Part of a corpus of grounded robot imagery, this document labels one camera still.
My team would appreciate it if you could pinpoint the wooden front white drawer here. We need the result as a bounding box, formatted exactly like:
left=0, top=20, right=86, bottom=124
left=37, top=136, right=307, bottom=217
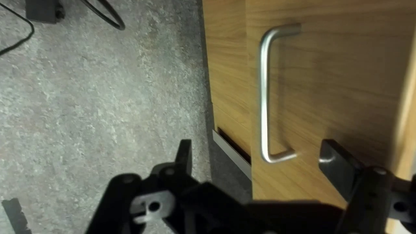
left=202, top=0, right=416, bottom=234

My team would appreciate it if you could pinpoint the silver drawer handle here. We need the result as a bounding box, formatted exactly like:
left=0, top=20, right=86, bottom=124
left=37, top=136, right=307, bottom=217
left=259, top=23, right=303, bottom=165

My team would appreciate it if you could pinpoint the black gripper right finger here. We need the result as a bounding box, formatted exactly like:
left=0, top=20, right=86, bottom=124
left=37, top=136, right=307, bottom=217
left=319, top=139, right=363, bottom=202

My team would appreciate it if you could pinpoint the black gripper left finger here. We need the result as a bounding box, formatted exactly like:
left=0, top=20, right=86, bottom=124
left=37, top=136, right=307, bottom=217
left=176, top=139, right=193, bottom=174

